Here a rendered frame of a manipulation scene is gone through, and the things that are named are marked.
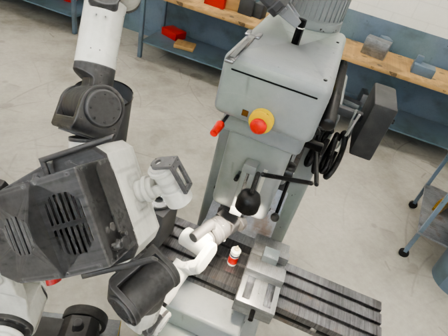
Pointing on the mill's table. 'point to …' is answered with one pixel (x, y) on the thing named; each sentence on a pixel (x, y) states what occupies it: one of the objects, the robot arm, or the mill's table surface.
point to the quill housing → (266, 151)
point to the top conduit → (328, 119)
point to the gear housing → (285, 143)
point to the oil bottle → (234, 256)
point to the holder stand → (167, 221)
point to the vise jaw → (265, 272)
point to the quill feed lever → (284, 191)
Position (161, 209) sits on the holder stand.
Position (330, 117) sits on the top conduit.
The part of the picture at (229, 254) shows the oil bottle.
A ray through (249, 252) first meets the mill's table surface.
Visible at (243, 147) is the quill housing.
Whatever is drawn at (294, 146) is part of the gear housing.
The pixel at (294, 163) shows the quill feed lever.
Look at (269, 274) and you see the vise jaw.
